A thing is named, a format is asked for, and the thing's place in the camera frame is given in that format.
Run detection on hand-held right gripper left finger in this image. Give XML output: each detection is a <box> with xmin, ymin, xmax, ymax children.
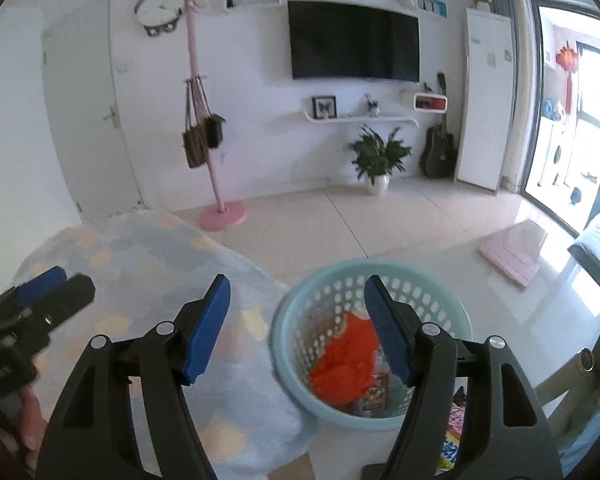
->
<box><xmin>35</xmin><ymin>274</ymin><xmax>232</xmax><ymax>480</ymax></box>

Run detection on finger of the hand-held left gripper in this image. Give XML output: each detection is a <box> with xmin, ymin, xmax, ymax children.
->
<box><xmin>12</xmin><ymin>266</ymin><xmax>67</xmax><ymax>309</ymax></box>
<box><xmin>30</xmin><ymin>273</ymin><xmax>97</xmax><ymax>334</ymax></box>

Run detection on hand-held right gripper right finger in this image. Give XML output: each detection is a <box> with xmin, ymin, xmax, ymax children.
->
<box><xmin>362</xmin><ymin>274</ymin><xmax>563</xmax><ymax>480</ymax></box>

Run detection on orange plastic bag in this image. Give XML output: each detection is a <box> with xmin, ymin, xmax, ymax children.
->
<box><xmin>310</xmin><ymin>312</ymin><xmax>381</xmax><ymax>404</ymax></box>

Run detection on teal plastic basket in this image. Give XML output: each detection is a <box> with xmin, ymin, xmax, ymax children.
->
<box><xmin>270</xmin><ymin>259</ymin><xmax>473</xmax><ymax>433</ymax></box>

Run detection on person's left hand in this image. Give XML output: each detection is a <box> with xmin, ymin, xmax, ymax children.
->
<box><xmin>17</xmin><ymin>387</ymin><xmax>49</xmax><ymax>467</ymax></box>

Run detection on pastel printed blanket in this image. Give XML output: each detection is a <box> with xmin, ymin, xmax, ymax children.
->
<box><xmin>12</xmin><ymin>210</ymin><xmax>321</xmax><ymax>480</ymax></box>

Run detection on pink coat rack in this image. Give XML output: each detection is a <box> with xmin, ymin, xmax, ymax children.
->
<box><xmin>167</xmin><ymin>0</ymin><xmax>248</xmax><ymax>232</ymax></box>

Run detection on colourful printed packet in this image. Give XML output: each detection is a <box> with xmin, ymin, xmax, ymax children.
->
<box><xmin>440</xmin><ymin>385</ymin><xmax>469</xmax><ymax>471</ymax></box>

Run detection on pink folded mat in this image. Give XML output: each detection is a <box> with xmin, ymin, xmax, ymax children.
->
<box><xmin>478</xmin><ymin>220</ymin><xmax>548</xmax><ymax>289</ymax></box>

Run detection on potted green plant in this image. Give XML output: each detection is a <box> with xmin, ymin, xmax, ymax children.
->
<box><xmin>347</xmin><ymin>125</ymin><xmax>412</xmax><ymax>195</ymax></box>

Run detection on brown hanging bag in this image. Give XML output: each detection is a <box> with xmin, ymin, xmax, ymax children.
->
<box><xmin>182</xmin><ymin>80</ymin><xmax>209</xmax><ymax>170</ymax></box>

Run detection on white door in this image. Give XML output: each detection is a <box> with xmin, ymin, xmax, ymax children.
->
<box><xmin>41</xmin><ymin>0</ymin><xmax>146</xmax><ymax>221</ymax></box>

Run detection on dark acoustic guitar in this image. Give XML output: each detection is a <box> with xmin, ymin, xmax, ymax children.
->
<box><xmin>420</xmin><ymin>72</ymin><xmax>457</xmax><ymax>179</ymax></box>

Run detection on black hanging bag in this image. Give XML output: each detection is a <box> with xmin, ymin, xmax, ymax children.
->
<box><xmin>204</xmin><ymin>115</ymin><xmax>227</xmax><ymax>150</ymax></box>

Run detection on blue cushioned chair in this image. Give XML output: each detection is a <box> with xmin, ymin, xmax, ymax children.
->
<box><xmin>567</xmin><ymin>212</ymin><xmax>600</xmax><ymax>281</ymax></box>

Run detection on red white box shelf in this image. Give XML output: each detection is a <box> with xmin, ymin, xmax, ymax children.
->
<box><xmin>414</xmin><ymin>92</ymin><xmax>449</xmax><ymax>112</ymax></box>

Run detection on light blue cloth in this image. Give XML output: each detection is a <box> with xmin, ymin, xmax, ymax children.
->
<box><xmin>555</xmin><ymin>395</ymin><xmax>600</xmax><ymax>476</ymax></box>

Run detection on white washing machine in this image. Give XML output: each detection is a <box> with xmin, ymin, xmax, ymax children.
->
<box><xmin>540</xmin><ymin>120</ymin><xmax>566</xmax><ymax>186</ymax></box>

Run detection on tall white cabinet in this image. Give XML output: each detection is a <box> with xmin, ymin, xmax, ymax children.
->
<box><xmin>455</xmin><ymin>7</ymin><xmax>515</xmax><ymax>193</ymax></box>

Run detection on red hanging decoration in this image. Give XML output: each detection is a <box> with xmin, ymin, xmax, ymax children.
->
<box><xmin>555</xmin><ymin>45</ymin><xmax>579</xmax><ymax>113</ymax></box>

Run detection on beige tubular frame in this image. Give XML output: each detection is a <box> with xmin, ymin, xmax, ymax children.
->
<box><xmin>532</xmin><ymin>347</ymin><xmax>600</xmax><ymax>441</ymax></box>

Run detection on white curved wall shelf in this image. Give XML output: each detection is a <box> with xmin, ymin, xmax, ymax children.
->
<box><xmin>302</xmin><ymin>110</ymin><xmax>420</xmax><ymax>129</ymax></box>

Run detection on black picture frame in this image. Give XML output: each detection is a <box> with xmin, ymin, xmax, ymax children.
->
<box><xmin>311</xmin><ymin>95</ymin><xmax>337</xmax><ymax>120</ymax></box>

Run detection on black wall television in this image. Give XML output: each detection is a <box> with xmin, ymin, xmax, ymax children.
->
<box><xmin>287</xmin><ymin>0</ymin><xmax>421</xmax><ymax>83</ymax></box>

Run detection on round wall clock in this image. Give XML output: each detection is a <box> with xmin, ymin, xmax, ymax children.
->
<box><xmin>135</xmin><ymin>0</ymin><xmax>183</xmax><ymax>38</ymax></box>

